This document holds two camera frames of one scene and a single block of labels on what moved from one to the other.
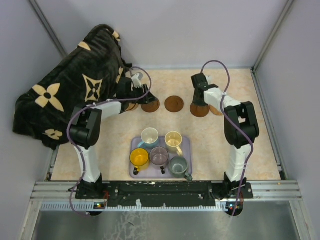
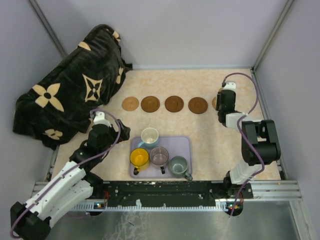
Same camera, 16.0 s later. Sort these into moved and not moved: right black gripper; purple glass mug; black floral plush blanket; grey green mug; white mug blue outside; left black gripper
Moved: left black gripper; right black gripper
Not moved: purple glass mug; grey green mug; black floral plush blanket; white mug blue outside
